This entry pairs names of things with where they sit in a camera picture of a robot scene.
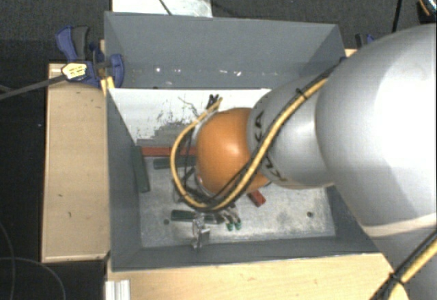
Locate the grey metal bin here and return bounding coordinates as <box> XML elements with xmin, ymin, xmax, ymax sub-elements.
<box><xmin>103</xmin><ymin>10</ymin><xmax>380</xmax><ymax>272</ymax></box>

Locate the dark green flat block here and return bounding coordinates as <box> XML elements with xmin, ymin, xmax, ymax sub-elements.
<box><xmin>170</xmin><ymin>209</ymin><xmax>223</xmax><ymax>224</ymax></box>
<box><xmin>130</xmin><ymin>146</ymin><xmax>152</xmax><ymax>194</ymax></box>

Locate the red-brown flat block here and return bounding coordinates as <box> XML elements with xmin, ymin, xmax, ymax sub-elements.
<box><xmin>141</xmin><ymin>146</ymin><xmax>197</xmax><ymax>158</ymax></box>
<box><xmin>249</xmin><ymin>189</ymin><xmax>268</xmax><ymax>208</ymax></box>

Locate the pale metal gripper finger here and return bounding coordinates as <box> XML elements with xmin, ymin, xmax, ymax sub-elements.
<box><xmin>191</xmin><ymin>228</ymin><xmax>212</xmax><ymax>253</ymax></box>
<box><xmin>192</xmin><ymin>217</ymin><xmax>206</xmax><ymax>236</ymax></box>

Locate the pale wood board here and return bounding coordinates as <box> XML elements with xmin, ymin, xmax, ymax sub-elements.
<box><xmin>40</xmin><ymin>62</ymin><xmax>112</xmax><ymax>264</ymax></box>

